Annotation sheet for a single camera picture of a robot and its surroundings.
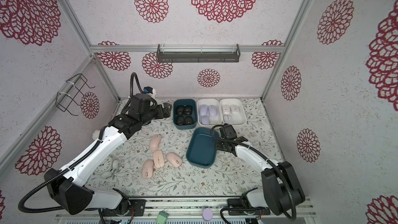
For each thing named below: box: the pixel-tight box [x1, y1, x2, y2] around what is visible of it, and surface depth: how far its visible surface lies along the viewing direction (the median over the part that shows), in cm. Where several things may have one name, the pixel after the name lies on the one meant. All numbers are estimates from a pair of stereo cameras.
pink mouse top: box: [148, 134, 162, 152], surface depth 98 cm
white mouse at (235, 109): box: [230, 104, 240, 115], surface depth 112 cm
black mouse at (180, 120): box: [175, 115, 185, 126], surface depth 105 cm
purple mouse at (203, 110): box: [199, 104, 208, 117], surface depth 112 cm
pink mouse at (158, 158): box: [152, 149, 165, 169], surface depth 89 cm
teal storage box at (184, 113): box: [173, 98, 197, 130], surface depth 107 cm
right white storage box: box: [219, 98, 247, 126], surface depth 112 cm
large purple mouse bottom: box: [208, 104, 218, 118], surface depth 112 cm
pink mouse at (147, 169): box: [141, 159, 154, 180], surface depth 85 cm
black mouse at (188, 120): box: [184, 116, 194, 125], surface depth 105 cm
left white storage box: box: [196, 98, 223, 127], surface depth 112 cm
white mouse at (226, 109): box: [221, 104, 231, 115], surface depth 112 cm
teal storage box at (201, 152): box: [186, 127, 217, 169], surface depth 94 cm
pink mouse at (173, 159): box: [165, 151, 183, 168], surface depth 89 cm
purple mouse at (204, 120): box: [200, 115, 210, 125], surface depth 108 cm
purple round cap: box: [202, 207, 214, 222], surface depth 66 cm
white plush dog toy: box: [92, 129, 101, 140], surface depth 95 cm
